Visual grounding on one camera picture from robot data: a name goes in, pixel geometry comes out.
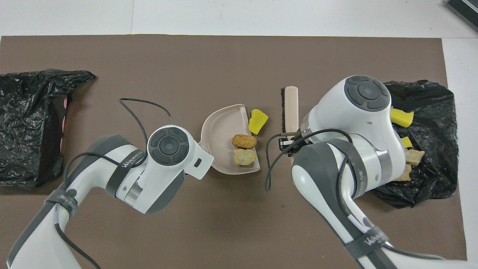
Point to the beige brush black bristles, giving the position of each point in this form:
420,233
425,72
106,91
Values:
291,108

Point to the black bag lined bin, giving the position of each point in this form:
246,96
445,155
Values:
429,112

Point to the grey ribbed object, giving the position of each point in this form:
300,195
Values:
465,9

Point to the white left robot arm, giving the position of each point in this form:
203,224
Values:
168,149

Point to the brown foam chunk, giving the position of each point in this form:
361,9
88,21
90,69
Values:
244,141

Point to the beige foam chunk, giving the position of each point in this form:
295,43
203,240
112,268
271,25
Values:
405,173
244,157
414,157

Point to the black bag bin pink inside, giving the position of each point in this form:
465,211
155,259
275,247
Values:
30,112

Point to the beige plastic dustpan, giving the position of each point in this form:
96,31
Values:
220,130

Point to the brown table mat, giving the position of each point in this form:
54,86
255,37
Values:
224,56

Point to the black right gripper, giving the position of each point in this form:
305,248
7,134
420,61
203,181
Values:
297,144

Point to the yellow sponge piece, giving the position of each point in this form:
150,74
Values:
258,121
406,142
403,117

